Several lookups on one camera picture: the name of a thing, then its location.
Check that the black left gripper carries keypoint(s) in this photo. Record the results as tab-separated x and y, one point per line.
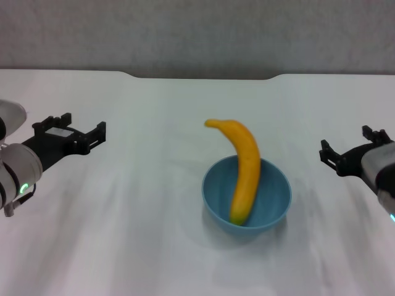
55	148

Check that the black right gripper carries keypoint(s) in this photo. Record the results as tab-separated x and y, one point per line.
355	161

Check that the blue bowl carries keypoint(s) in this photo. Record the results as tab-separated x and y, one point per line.
271	200

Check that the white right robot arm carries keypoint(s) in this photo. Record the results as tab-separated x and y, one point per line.
382	182

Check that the yellow banana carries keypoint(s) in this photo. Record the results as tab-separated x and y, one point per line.
245	172

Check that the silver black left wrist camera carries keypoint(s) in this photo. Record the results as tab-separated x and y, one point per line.
10	117

